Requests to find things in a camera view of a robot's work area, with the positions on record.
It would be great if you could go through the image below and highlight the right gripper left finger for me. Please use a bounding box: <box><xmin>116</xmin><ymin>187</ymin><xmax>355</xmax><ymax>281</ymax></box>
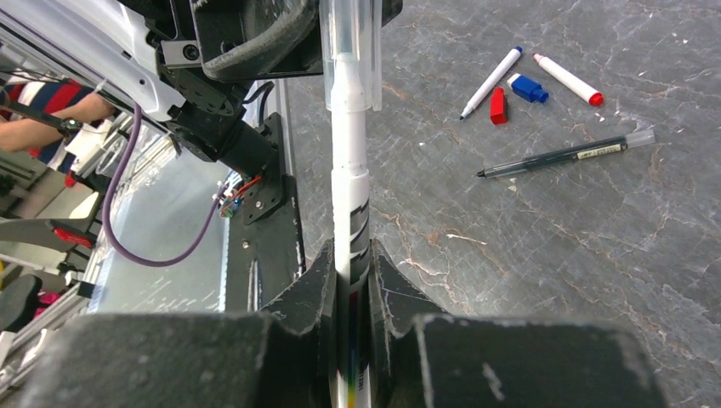
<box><xmin>22</xmin><ymin>242</ymin><xmax>334</xmax><ymax>407</ymax></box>

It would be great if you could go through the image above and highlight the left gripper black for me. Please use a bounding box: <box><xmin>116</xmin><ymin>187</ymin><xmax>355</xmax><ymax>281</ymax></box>
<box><xmin>163</xmin><ymin>1</ymin><xmax>403</xmax><ymax>82</ymax></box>

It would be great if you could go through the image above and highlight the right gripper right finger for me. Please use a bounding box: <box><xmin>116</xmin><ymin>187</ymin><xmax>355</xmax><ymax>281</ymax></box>
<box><xmin>368</xmin><ymin>241</ymin><xmax>667</xmax><ymax>407</ymax></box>

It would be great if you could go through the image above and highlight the clear pen cap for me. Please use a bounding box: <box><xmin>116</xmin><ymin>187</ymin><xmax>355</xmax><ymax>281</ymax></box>
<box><xmin>319</xmin><ymin>1</ymin><xmax>383</xmax><ymax>111</ymax></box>

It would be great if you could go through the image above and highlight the person forearm striped sleeve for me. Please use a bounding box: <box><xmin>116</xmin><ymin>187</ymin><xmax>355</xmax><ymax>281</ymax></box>
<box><xmin>1</xmin><ymin>81</ymin><xmax>116</xmax><ymax>153</ymax></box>

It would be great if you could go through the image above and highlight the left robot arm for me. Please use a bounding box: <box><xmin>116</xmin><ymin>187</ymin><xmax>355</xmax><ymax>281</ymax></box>
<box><xmin>1</xmin><ymin>1</ymin><xmax>403</xmax><ymax>176</ymax></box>

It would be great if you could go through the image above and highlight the white marker pen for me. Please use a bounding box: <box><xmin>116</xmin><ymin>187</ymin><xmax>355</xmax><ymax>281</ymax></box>
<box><xmin>459</xmin><ymin>46</ymin><xmax>523</xmax><ymax>121</ymax></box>

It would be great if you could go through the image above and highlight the black pen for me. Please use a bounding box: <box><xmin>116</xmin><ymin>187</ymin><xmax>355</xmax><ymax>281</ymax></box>
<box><xmin>475</xmin><ymin>129</ymin><xmax>656</xmax><ymax>179</ymax></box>

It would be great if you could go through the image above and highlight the red marker cap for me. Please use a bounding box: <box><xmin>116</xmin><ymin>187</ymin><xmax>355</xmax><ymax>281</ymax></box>
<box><xmin>489</xmin><ymin>87</ymin><xmax>508</xmax><ymax>126</ymax></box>

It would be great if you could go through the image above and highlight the blue marker cap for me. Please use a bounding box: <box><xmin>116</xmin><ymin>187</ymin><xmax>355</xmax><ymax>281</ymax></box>
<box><xmin>506</xmin><ymin>73</ymin><xmax>549</xmax><ymax>104</ymax></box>

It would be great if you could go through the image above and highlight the red tipped white marker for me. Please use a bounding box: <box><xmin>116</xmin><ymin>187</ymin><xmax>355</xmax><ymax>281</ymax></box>
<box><xmin>533</xmin><ymin>53</ymin><xmax>605</xmax><ymax>106</ymax></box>

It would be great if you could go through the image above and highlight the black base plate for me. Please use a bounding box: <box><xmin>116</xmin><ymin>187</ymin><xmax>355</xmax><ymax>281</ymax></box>
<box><xmin>224</xmin><ymin>112</ymin><xmax>306</xmax><ymax>313</ymax></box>

